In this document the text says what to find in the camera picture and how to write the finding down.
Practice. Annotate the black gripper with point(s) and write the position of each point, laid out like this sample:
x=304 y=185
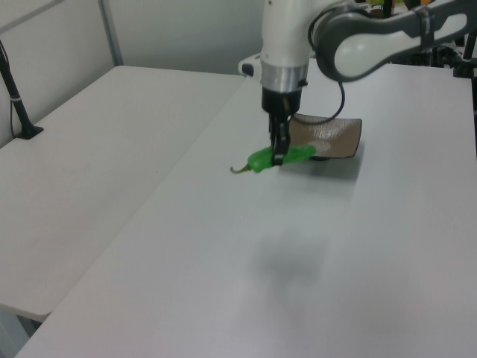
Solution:
x=279 y=101

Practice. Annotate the green chili pepper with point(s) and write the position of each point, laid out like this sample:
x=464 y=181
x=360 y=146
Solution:
x=261 y=160

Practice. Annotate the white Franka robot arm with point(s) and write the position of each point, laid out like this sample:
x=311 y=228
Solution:
x=283 y=37

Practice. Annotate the brown square ceramic plate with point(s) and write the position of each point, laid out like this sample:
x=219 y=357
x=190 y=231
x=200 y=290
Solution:
x=335 y=138

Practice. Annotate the dark background equipment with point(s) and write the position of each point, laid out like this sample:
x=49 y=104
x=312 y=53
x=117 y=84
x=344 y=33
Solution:
x=421 y=57

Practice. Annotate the white side table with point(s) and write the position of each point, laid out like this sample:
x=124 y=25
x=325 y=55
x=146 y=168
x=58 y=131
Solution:
x=93 y=168

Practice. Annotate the black tripod stand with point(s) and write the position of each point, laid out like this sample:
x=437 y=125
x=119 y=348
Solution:
x=466 y=59

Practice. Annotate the black pole stand with base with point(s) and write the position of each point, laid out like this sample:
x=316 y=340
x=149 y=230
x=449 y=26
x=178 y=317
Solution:
x=16 y=100

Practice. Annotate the grey metal frame post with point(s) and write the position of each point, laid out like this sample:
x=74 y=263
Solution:
x=112 y=33

